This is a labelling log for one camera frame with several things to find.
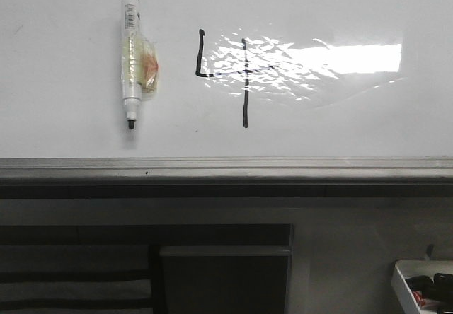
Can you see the white black whiteboard marker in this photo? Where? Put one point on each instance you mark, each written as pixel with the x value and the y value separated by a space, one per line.
pixel 140 67

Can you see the white whiteboard with aluminium frame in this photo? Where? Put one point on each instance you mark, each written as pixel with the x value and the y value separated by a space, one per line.
pixel 248 92

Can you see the dark slatted rack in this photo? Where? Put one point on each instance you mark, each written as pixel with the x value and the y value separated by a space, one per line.
pixel 86 237

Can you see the white tray of markers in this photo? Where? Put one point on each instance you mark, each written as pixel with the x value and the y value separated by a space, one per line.
pixel 423 286

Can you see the dark grey panel box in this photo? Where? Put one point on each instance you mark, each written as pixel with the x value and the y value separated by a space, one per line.
pixel 227 268

